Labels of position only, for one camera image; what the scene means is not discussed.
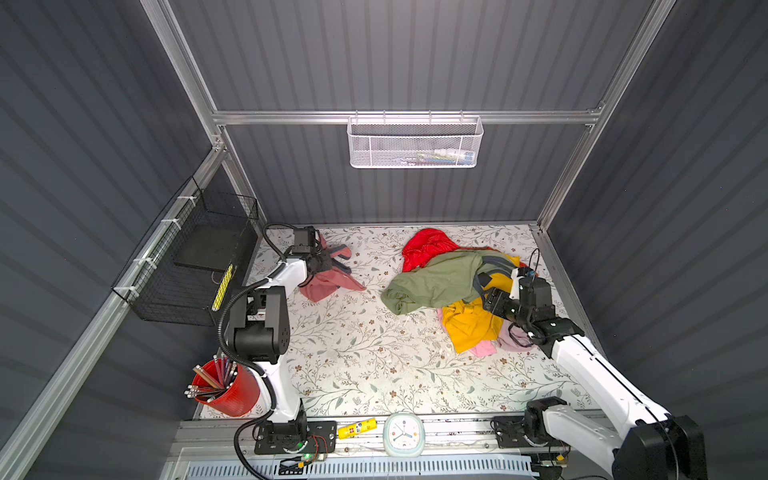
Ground dusty pink grey-trimmed shirt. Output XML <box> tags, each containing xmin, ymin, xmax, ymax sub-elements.
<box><xmin>299</xmin><ymin>235</ymin><xmax>366</xmax><ymax>302</ymax></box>

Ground olive green shirt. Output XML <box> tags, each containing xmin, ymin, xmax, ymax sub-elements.
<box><xmin>380</xmin><ymin>249</ymin><xmax>521</xmax><ymax>315</ymax></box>

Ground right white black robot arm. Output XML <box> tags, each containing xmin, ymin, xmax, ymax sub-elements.
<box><xmin>474</xmin><ymin>267</ymin><xmax>708</xmax><ymax>479</ymax></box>

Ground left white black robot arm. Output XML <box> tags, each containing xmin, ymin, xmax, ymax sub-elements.
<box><xmin>217</xmin><ymin>224</ymin><xmax>332</xmax><ymax>424</ymax></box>

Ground mauve cloth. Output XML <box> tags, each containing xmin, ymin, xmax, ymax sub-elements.
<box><xmin>497</xmin><ymin>320</ymin><xmax>535</xmax><ymax>352</ymax></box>

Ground light pink cloth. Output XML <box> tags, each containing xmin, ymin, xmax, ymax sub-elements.
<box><xmin>438</xmin><ymin>302</ymin><xmax>502</xmax><ymax>357</ymax></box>

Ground red cloth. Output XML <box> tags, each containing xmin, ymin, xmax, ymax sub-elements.
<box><xmin>402</xmin><ymin>228</ymin><xmax>459</xmax><ymax>272</ymax></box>

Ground yellow shirt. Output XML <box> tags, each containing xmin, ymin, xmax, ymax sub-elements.
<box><xmin>438</xmin><ymin>256</ymin><xmax>524</xmax><ymax>357</ymax></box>

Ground black pad in basket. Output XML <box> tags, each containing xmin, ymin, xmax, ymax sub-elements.
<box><xmin>174</xmin><ymin>225</ymin><xmax>240</xmax><ymax>273</ymax></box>

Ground yellow strip in basket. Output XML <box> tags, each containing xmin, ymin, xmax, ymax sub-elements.
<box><xmin>211</xmin><ymin>264</ymin><xmax>236</xmax><ymax>312</ymax></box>

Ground floral patterned table mat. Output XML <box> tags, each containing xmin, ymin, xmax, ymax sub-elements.
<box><xmin>282</xmin><ymin>226</ymin><xmax>594</xmax><ymax>417</ymax></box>

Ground items in white basket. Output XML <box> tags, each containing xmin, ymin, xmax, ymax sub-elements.
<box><xmin>395</xmin><ymin>148</ymin><xmax>476</xmax><ymax>168</ymax></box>

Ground red pencil cup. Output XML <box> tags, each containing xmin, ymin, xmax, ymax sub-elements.
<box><xmin>184</xmin><ymin>354</ymin><xmax>261</xmax><ymax>417</ymax></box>

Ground mint green alarm clock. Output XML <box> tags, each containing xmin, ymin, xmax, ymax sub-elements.
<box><xmin>383</xmin><ymin>412</ymin><xmax>426</xmax><ymax>458</ymax></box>

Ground yellow glue tube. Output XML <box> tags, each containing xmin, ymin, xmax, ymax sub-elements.
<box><xmin>338</xmin><ymin>418</ymin><xmax>378</xmax><ymax>440</ymax></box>

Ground white wire wall basket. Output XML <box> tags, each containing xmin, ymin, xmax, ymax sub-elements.
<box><xmin>346</xmin><ymin>114</ymin><xmax>484</xmax><ymax>169</ymax></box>

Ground black wire side basket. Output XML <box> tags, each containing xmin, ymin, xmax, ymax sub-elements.
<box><xmin>112</xmin><ymin>181</ymin><xmax>260</xmax><ymax>327</ymax></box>

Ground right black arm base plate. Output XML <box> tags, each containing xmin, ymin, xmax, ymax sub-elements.
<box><xmin>490</xmin><ymin>415</ymin><xmax>571</xmax><ymax>450</ymax></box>

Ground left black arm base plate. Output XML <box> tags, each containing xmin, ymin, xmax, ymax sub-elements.
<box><xmin>254</xmin><ymin>421</ymin><xmax>338</xmax><ymax>455</ymax></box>

